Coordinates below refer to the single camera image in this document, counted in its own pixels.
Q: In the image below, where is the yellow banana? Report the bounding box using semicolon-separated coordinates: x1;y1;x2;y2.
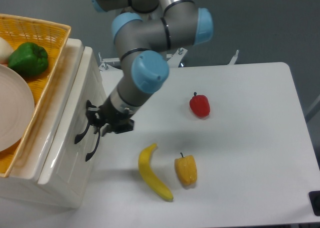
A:
138;143;174;202

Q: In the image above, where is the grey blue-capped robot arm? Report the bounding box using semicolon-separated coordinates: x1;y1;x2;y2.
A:
86;0;214;136

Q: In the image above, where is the yellow woven basket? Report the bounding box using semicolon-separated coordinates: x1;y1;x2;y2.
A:
0;14;71;178

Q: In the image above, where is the yellow bell pepper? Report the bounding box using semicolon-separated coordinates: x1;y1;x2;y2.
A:
174;152;198;186

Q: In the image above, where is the white onion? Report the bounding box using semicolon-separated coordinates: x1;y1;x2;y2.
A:
0;37;14;64

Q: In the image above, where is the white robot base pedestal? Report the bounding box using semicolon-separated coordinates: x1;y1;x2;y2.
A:
98;47;188;71

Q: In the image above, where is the black lower drawer handle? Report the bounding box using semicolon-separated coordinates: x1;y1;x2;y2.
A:
85;130;101;162

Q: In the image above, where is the green bell pepper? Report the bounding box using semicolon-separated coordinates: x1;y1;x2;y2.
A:
8;42;49;77

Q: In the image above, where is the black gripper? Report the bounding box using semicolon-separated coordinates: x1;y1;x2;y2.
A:
86;95;140;136

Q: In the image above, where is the white metal table bracket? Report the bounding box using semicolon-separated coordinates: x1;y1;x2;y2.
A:
228;49;239;65

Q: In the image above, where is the pink round plate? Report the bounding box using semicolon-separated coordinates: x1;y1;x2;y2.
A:
0;65;35;151

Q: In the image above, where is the black object at table edge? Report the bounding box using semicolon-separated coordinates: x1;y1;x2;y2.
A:
308;191;320;217

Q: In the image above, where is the white drawer cabinet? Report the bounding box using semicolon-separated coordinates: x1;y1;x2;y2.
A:
0;39;107;208

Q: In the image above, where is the red bell pepper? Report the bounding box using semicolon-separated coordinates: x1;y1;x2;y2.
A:
189;92;211;118

